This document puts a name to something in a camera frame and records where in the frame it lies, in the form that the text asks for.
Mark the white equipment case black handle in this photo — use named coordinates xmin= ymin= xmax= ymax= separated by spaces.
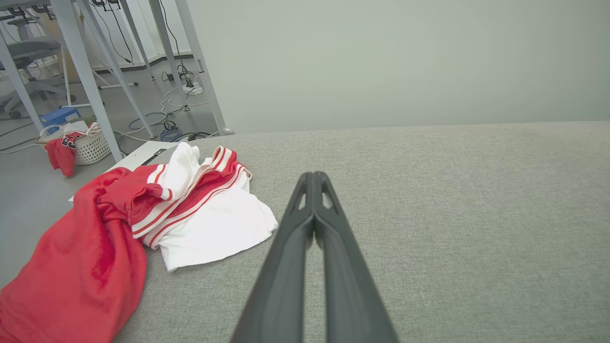
xmin=68 ymin=141 xmax=180 ymax=203

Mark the grey metal table leg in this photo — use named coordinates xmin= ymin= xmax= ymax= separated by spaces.
xmin=50 ymin=0 xmax=123 ymax=162
xmin=149 ymin=0 xmax=190 ymax=112
xmin=119 ymin=0 xmax=156 ymax=81
xmin=174 ymin=0 xmax=234 ymax=136
xmin=76 ymin=0 xmax=157 ymax=140
xmin=0 ymin=33 xmax=44 ymax=133

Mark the blue box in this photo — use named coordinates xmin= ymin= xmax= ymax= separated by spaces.
xmin=39 ymin=107 xmax=81 ymax=128

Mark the grey office chair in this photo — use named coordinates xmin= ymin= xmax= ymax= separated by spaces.
xmin=0 ymin=17 xmax=77 ymax=120

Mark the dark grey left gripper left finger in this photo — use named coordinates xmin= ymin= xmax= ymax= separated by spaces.
xmin=229 ymin=172 xmax=315 ymax=343

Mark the red garment with black print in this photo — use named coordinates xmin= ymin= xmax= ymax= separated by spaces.
xmin=45 ymin=132 xmax=84 ymax=178

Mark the red and white jersey shirt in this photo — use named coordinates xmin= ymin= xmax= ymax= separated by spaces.
xmin=0 ymin=142 xmax=279 ymax=343

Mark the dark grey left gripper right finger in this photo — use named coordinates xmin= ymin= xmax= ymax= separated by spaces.
xmin=314 ymin=171 xmax=399 ymax=343

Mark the white floor cable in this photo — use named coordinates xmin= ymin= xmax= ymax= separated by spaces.
xmin=117 ymin=88 xmax=210 ymax=143

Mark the black hanging cable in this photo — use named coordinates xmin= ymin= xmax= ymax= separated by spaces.
xmin=159 ymin=0 xmax=192 ymax=87

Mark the white woven laundry basket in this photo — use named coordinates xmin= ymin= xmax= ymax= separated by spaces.
xmin=37 ymin=121 xmax=112 ymax=166

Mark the grey fabric sofa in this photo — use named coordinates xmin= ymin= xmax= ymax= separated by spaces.
xmin=112 ymin=121 xmax=610 ymax=343

